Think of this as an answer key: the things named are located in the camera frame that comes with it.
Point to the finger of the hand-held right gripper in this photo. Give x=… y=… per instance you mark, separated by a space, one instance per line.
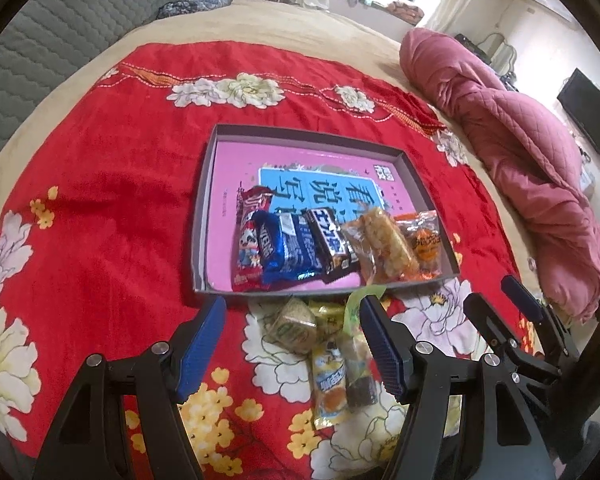
x=487 y=320
x=525 y=302

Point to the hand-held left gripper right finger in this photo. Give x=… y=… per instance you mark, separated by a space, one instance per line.
x=380 y=355

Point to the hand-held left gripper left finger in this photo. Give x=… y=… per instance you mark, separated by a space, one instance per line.
x=205 y=350

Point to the green label snack packet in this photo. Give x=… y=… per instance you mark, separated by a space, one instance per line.
x=355 y=310

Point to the beige green snack packet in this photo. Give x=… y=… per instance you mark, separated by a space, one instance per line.
x=290 y=327

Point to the yellow cracker packet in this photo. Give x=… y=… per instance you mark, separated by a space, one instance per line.
x=385 y=240

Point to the black chocolate bar packet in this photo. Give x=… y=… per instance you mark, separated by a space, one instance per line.
x=327 y=240

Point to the blue cookie packet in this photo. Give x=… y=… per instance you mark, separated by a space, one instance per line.
x=285 y=250

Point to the grey cardboard box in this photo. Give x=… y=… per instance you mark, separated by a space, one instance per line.
x=202 y=210

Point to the yellow blue cake packet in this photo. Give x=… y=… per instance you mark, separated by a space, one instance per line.
x=327 y=385

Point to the orange clear snack bag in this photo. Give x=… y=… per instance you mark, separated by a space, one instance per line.
x=425 y=245

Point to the red candy packet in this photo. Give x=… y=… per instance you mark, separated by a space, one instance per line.
x=247 y=250

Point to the pink quilt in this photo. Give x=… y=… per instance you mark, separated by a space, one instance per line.
x=520 y=150

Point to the pink book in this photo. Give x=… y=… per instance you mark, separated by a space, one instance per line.
x=240 y=170

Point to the red floral blanket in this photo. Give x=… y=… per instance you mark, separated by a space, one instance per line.
x=105 y=185

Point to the black television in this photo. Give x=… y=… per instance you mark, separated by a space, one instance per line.
x=587 y=110

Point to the metal chair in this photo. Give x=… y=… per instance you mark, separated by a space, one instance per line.
x=500 y=52

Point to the white air conditioner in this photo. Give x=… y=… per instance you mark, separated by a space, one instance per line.
x=547 y=0

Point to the clothes on window sill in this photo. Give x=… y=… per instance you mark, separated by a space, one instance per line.
x=405 y=11

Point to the beige bed sheet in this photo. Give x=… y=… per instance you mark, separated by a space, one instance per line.
x=305 y=25

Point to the dark floral cloth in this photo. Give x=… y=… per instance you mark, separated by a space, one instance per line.
x=190 y=6

